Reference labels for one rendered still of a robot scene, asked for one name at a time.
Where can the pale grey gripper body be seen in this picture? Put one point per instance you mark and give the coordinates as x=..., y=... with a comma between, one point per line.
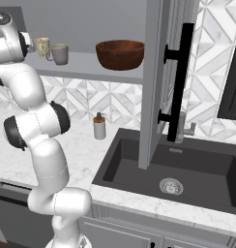
x=31, y=48

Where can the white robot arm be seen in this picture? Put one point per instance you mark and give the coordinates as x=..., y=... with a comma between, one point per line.
x=45, y=161

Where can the beige marbled mug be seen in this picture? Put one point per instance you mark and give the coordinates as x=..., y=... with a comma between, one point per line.
x=42, y=46

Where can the grey mug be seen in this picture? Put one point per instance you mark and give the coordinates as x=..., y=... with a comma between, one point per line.
x=60, y=54

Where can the brown wooden bowl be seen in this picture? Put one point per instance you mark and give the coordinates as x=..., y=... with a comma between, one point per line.
x=120, y=56

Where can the grey soap dispenser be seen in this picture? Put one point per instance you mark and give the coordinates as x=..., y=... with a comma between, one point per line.
x=99, y=127

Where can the grey dishwasher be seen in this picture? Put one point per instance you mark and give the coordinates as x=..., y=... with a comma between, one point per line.
x=13, y=216

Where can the grey tap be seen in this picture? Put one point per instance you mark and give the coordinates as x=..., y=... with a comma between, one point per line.
x=181, y=129

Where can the grey base cupboard door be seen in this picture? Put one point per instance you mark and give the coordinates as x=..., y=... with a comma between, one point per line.
x=116, y=234
x=194, y=243

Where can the dark framed window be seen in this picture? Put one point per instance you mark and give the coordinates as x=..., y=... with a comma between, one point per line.
x=233, y=93

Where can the black sink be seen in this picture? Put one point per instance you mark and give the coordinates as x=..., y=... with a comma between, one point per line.
x=200, y=174

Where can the grey wall cupboard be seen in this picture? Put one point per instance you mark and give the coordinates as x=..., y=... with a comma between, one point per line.
x=87, y=22

